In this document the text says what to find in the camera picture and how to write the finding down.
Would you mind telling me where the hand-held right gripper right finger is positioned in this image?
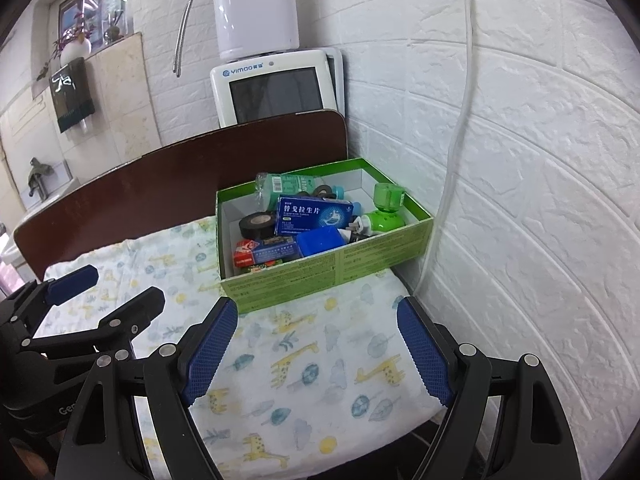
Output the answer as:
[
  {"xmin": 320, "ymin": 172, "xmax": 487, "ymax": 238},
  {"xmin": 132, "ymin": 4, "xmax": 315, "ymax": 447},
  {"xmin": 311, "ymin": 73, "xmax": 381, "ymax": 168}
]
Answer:
[{"xmin": 396, "ymin": 296, "xmax": 583, "ymax": 480}]

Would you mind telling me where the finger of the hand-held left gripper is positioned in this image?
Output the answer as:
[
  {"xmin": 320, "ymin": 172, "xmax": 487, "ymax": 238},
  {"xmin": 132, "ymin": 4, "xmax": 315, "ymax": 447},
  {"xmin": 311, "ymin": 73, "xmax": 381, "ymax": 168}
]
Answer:
[
  {"xmin": 0, "ymin": 264, "xmax": 99, "ymax": 341},
  {"xmin": 22, "ymin": 286, "xmax": 166, "ymax": 356}
]

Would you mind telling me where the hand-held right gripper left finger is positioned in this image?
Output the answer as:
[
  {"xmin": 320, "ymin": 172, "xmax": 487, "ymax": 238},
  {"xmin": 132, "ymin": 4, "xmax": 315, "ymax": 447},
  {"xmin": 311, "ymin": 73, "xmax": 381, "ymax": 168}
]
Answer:
[{"xmin": 52, "ymin": 296, "xmax": 240, "ymax": 480}]

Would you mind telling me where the small green printed box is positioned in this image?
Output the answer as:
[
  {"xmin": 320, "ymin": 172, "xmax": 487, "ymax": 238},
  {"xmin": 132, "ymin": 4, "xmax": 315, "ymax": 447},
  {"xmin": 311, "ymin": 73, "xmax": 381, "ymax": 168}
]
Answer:
[{"xmin": 239, "ymin": 259, "xmax": 296, "ymax": 276}]

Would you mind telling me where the red and blue card box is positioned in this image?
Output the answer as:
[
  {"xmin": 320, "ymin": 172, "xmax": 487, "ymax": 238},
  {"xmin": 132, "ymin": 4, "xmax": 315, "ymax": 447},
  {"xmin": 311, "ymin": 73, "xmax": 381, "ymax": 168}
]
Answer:
[{"xmin": 232, "ymin": 235, "xmax": 301, "ymax": 268}]

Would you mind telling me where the green cardboard box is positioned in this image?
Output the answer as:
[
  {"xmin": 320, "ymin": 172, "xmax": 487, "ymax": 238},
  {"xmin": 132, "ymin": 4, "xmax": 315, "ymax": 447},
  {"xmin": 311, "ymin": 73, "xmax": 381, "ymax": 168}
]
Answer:
[{"xmin": 215, "ymin": 157, "xmax": 435, "ymax": 315}]

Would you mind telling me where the black tape roll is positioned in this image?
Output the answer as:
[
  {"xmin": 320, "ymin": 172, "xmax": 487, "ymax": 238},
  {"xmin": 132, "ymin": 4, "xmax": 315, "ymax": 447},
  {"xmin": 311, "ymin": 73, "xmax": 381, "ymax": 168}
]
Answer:
[{"xmin": 238, "ymin": 212, "xmax": 277, "ymax": 241}]

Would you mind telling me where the green and white repellent device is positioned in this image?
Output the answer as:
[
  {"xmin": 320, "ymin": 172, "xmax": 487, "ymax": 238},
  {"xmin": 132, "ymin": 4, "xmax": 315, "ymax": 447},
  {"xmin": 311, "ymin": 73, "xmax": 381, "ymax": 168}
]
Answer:
[{"xmin": 357, "ymin": 182, "xmax": 406, "ymax": 235}]

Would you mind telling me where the blue square plastic box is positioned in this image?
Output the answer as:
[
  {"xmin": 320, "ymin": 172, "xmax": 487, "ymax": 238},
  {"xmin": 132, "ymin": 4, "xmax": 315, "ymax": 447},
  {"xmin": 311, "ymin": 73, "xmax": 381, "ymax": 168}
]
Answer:
[{"xmin": 296, "ymin": 226, "xmax": 348, "ymax": 261}]

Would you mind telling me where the blue medicine box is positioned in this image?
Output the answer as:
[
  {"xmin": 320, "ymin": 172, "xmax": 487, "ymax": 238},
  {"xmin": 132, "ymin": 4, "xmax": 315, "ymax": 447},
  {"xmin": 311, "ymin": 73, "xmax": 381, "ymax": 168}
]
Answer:
[{"xmin": 275, "ymin": 195, "xmax": 363, "ymax": 236}]

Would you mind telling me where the clear bottle with green label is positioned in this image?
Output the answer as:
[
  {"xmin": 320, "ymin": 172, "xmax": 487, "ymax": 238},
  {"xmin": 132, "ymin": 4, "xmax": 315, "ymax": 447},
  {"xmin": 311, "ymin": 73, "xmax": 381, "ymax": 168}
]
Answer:
[{"xmin": 255, "ymin": 171, "xmax": 346, "ymax": 211}]

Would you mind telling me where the giraffe printed cloth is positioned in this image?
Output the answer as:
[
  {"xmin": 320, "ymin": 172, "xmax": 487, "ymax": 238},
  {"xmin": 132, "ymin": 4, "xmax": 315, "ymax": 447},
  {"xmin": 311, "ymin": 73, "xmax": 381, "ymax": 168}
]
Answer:
[{"xmin": 42, "ymin": 215, "xmax": 448, "ymax": 480}]

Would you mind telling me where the brown wooden headboard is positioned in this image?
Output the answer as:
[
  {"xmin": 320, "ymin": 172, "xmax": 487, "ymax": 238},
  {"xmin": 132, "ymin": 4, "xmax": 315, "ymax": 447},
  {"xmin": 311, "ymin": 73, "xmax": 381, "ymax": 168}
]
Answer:
[{"xmin": 12, "ymin": 109, "xmax": 349, "ymax": 281}]

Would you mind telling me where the beige stone slab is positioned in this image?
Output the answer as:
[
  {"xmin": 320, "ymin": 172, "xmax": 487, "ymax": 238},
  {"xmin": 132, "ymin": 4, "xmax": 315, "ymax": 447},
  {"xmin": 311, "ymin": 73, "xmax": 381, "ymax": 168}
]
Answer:
[{"xmin": 85, "ymin": 31, "xmax": 162, "ymax": 166}]

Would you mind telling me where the white round vase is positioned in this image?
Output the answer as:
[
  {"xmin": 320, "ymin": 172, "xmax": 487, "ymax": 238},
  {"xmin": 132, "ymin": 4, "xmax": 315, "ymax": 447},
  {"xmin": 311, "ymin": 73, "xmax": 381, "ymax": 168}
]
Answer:
[{"xmin": 60, "ymin": 37, "xmax": 92, "ymax": 66}]

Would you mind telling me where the purple leafed plant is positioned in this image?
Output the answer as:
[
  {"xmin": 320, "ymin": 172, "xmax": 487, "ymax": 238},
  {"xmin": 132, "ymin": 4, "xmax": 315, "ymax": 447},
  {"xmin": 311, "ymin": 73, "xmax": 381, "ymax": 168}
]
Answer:
[{"xmin": 40, "ymin": 12, "xmax": 93, "ymax": 76}]

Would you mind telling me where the white purifier with screen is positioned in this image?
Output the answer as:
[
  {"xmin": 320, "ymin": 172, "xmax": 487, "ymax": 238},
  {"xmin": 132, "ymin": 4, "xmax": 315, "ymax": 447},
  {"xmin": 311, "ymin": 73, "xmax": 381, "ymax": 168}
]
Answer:
[{"xmin": 209, "ymin": 49, "xmax": 335, "ymax": 128}]

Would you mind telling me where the white flat panel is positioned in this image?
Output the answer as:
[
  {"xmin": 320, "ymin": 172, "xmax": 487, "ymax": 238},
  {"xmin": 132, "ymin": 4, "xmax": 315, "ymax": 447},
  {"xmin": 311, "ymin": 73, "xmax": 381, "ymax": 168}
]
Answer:
[{"xmin": 325, "ymin": 46, "xmax": 347, "ymax": 116}]

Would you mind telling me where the white water tank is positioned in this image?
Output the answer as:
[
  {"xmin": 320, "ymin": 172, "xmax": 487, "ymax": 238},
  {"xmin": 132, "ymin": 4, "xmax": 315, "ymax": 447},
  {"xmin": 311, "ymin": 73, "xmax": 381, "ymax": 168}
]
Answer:
[{"xmin": 210, "ymin": 0, "xmax": 301, "ymax": 61}]

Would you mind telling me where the dark green wall holder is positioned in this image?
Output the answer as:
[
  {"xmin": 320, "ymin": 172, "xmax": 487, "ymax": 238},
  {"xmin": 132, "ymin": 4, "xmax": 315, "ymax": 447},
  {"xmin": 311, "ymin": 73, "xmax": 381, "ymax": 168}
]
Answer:
[{"xmin": 48, "ymin": 57, "xmax": 96, "ymax": 134}]

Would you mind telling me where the metal flexible hose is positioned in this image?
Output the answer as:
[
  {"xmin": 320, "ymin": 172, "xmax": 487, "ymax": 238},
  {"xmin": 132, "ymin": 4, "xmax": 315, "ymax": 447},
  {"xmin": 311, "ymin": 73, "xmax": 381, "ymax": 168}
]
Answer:
[{"xmin": 172, "ymin": 0, "xmax": 213, "ymax": 78}]

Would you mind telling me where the small wall window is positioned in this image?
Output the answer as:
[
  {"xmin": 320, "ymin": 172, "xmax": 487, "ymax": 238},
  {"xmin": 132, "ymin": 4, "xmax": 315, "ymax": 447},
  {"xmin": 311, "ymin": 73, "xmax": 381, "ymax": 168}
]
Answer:
[{"xmin": 58, "ymin": 0, "xmax": 132, "ymax": 48}]

